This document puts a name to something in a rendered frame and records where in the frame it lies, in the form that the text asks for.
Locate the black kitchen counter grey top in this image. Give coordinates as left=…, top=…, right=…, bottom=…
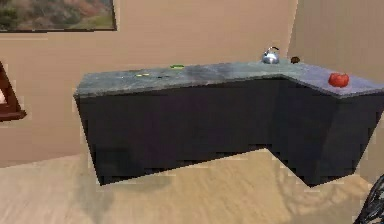
left=73, top=58, right=384, bottom=188

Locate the silver kettle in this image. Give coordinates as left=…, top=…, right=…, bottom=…
left=261, top=46, right=281, bottom=65

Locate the red tomato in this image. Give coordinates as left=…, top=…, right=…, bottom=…
left=327, top=72, right=351, bottom=89

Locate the framed landscape picture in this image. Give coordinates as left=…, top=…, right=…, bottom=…
left=0, top=0, right=118, bottom=33

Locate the dark red wooden frame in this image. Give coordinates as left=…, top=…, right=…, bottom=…
left=0, top=60, right=28, bottom=123

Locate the black wire bin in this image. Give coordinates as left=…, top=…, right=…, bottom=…
left=353, top=173, right=384, bottom=224

